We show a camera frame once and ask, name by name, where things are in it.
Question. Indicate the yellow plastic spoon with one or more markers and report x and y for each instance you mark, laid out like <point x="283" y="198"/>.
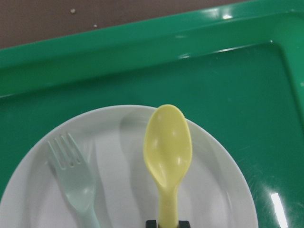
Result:
<point x="167" y="152"/>

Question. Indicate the white round plate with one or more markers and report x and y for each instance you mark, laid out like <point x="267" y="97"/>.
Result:
<point x="213" y="194"/>

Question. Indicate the light green plastic fork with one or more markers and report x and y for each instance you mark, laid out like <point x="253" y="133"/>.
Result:
<point x="75" y="179"/>

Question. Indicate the green plastic tray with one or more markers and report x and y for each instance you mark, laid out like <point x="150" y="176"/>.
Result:
<point x="236" y="70"/>

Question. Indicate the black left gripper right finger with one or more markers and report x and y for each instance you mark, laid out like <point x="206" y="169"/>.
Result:
<point x="183" y="224"/>

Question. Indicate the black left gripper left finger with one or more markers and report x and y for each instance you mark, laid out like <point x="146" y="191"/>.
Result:
<point x="151" y="224"/>

